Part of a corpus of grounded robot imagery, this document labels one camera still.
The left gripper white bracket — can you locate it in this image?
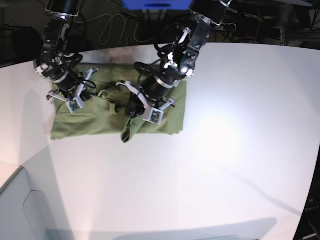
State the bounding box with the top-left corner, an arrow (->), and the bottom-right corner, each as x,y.
116,73 -> 175,125

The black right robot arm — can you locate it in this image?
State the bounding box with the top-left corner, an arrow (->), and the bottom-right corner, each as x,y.
33,0 -> 99,114

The aluminium profile post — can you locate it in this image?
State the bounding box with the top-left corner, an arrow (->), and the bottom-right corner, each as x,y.
142,9 -> 167,21

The blue box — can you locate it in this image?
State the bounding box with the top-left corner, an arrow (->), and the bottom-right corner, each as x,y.
122,0 -> 193,10

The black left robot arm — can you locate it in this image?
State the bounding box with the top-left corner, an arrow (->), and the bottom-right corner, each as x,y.
116,0 -> 232,125

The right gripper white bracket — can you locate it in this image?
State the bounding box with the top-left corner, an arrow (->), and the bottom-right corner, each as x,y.
46,68 -> 100,114

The grey coiled cable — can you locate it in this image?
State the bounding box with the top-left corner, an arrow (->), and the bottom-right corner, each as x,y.
74,12 -> 173,46

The green T-shirt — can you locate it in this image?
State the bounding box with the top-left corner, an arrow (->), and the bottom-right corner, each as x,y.
50,64 -> 187,143

